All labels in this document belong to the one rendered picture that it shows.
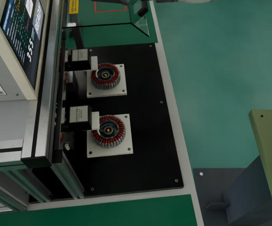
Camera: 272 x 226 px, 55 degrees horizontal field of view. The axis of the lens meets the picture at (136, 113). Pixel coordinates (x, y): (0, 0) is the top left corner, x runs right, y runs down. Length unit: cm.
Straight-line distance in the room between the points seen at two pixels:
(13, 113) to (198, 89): 162
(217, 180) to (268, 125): 77
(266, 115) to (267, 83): 124
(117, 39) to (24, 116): 75
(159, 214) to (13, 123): 49
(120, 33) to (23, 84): 78
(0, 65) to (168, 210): 60
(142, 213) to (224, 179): 96
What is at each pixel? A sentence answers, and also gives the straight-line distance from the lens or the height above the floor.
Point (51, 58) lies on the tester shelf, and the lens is 67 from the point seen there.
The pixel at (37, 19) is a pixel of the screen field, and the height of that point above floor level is 117.
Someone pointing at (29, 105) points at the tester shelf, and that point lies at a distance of 59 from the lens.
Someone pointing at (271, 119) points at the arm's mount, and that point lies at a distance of 104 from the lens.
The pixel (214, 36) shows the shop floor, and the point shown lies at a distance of 250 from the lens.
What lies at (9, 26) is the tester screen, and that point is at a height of 127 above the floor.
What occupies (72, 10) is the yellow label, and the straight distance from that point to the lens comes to 88.
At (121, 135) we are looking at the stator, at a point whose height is 82.
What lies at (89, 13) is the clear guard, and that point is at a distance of 86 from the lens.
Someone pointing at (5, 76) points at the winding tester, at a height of 119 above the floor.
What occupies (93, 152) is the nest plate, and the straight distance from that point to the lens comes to 87.
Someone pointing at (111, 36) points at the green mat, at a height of 75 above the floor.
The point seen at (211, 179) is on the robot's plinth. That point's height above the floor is 2.
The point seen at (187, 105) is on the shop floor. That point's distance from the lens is 194.
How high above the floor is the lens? 157
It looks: 57 degrees down
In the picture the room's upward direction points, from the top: straight up
